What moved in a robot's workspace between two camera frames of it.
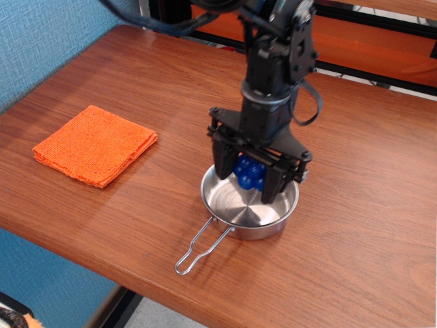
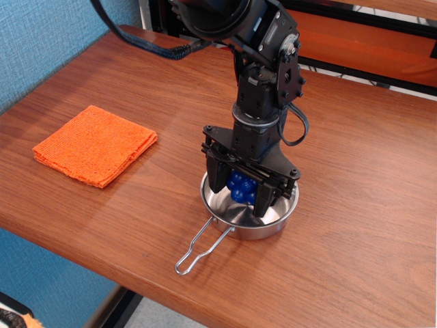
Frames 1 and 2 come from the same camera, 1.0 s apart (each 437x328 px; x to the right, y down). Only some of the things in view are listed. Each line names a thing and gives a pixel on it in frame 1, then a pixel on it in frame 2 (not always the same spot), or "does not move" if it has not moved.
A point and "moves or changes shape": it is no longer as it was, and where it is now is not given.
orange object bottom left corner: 32,322 does not move
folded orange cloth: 94,146 does not move
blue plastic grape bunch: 251,174 moves or changes shape
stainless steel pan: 234,208 does not move
